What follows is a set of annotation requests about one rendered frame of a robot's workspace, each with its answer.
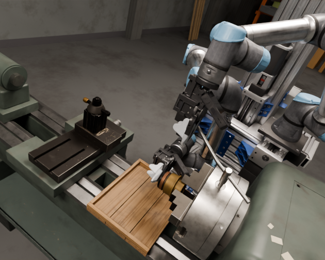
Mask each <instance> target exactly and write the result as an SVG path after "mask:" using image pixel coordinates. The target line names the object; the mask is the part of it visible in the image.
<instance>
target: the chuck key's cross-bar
mask: <svg viewBox="0 0 325 260"><path fill-rule="evenodd" d="M197 130H198V132H199V134H200V135H201V137H202V139H203V141H204V143H205V144H206V146H207V148H208V150H209V152H210V153H211V155H212V157H213V159H214V161H215V162H216V164H217V165H218V167H219V168H220V169H221V171H222V172H224V171H225V168H224V166H223V165H222V164H221V163H220V161H219V160H218V158H217V156H216V154H215V152H214V151H213V149H212V148H211V146H210V144H209V142H208V140H207V139H206V137H205V135H204V133H203V132H202V130H201V128H200V126H198V128H197ZM227 179H228V180H229V181H230V182H231V184H232V185H233V186H234V187H235V189H236V190H237V191H238V193H239V194H240V195H241V197H242V198H243V199H244V201H245V202H246V203H247V204H249V203H250V200H249V199H248V197H247V196H246V195H245V194H244V192H243V191H242V190H241V189H240V187H239V186H238V185H237V183H236V182H235V181H234V180H233V178H232V177H231V176H228V177H227Z"/></svg>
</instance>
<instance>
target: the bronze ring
mask: <svg viewBox="0 0 325 260"><path fill-rule="evenodd" d="M182 178H183V177H182V176H181V175H180V176H179V175H177V174H175V173H172V174H171V172H169V171H165V172H164V173H163V174H162V175H161V177H160V179H159V181H158V184H157V188H159V189H160V190H162V191H163V193H165V194H167V195H168V196H169V197H170V196H171V194H172V192H174V190H175V189H176V190H178V191H179V192H181V193H183V192H184V191H185V188H186V186H187V185H186V184H185V183H183V182H182V181H181V180H182Z"/></svg>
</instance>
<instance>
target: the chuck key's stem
mask: <svg viewBox="0 0 325 260"><path fill-rule="evenodd" d="M232 172H233V170H232V169H231V168H226V169H225V171H224V172H223V174H222V176H221V178H220V179H219V184H217V185H218V186H219V188H221V187H223V184H225V183H226V182H227V181H228V178H227V177H228V176H231V174H232Z"/></svg>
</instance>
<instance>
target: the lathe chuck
mask: <svg viewBox="0 0 325 260"><path fill-rule="evenodd" d="M222 174H223V172H222V171H221V169H220V168H219V167H218V165H216V166H215V167H214V169H213V171H212V172H211V174H210V175H209V177H208V178H207V180H206V181H205V183H204V184H203V186H202V188H201V189H200V191H199V192H198V194H197V196H196V197H195V199H194V201H193V202H192V204H191V206H190V207H189V209H188V211H187V212H186V214H185V215H184V217H183V219H182V221H181V222H180V226H181V227H185V228H186V231H187V232H186V234H185V236H181V235H179V233H178V232H177V231H175V233H174V235H173V239H174V240H176V241H177V242H178V243H180V244H181V245H182V246H183V247H185V248H186V249H187V250H189V251H190V252H191V253H193V254H196V253H197V252H198V251H199V249H200V248H201V246H202V245H203V244H204V242H205V240H206V239H207V237H208V236H209V234H210V233H211V231H212V229H213V228H214V226H215V225H216V223H217V221H218V220H219V218H220V216H221V214H222V213H223V211H224V209H225V207H226V206H227V204H228V202H229V200H230V198H231V196H232V195H233V193H234V191H235V187H234V186H233V185H232V184H231V182H230V181H229V180H228V181H227V182H226V183H225V189H224V190H219V189H217V188H216V186H215V183H216V182H217V181H219V179H220V178H221V176H222ZM231 177H232V178H233V180H234V181H235V182H236V183H237V184H238V182H239V180H240V176H239V175H237V174H236V173H234V172H232V174H231Z"/></svg>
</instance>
